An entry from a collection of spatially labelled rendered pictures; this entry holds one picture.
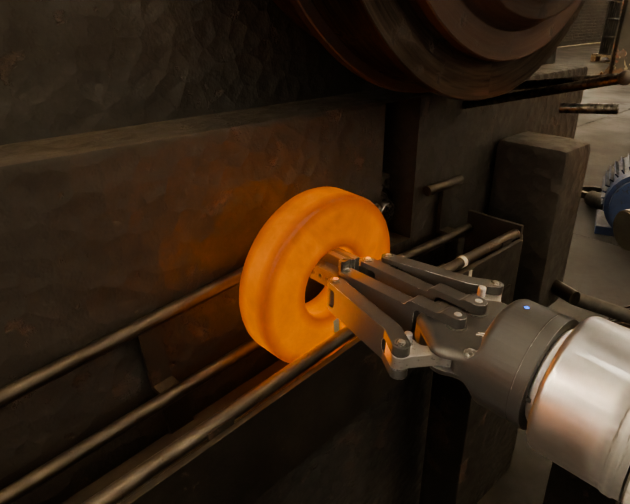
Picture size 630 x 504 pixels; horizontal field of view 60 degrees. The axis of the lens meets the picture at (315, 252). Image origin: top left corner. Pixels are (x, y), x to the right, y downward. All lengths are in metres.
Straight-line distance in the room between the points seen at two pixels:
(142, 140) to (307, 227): 0.14
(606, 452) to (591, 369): 0.04
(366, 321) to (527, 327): 0.10
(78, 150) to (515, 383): 0.31
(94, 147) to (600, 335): 0.34
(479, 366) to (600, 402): 0.07
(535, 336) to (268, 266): 0.19
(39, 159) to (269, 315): 0.19
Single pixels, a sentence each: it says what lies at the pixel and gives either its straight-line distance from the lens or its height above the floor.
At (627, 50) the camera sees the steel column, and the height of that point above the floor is 0.37.
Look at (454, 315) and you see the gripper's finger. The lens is 0.37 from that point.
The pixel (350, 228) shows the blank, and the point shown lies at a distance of 0.45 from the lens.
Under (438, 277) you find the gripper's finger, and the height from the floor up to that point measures 0.77.
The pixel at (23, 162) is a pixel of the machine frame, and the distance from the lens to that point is 0.39.
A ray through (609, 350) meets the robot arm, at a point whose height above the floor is 0.79.
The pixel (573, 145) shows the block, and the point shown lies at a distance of 0.78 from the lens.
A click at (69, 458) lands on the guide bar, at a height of 0.67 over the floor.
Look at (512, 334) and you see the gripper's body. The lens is 0.34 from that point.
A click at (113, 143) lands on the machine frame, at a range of 0.42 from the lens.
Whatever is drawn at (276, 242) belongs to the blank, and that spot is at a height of 0.80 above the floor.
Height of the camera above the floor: 0.96
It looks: 24 degrees down
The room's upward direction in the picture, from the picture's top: straight up
